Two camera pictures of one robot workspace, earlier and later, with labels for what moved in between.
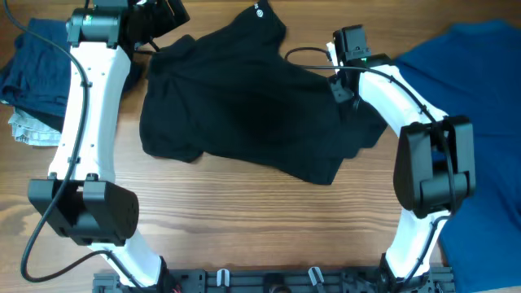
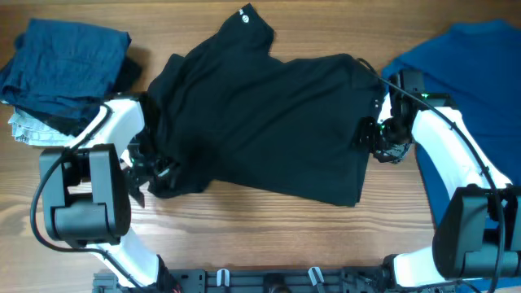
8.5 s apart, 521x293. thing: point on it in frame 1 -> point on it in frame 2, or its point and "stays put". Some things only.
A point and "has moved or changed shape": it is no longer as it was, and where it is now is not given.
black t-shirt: (225, 91) has moved or changed shape
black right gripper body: (341, 94) -> (382, 137)
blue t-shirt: (473, 71) stays put
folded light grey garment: (27, 129) stays put
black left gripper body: (159, 18) -> (145, 167)
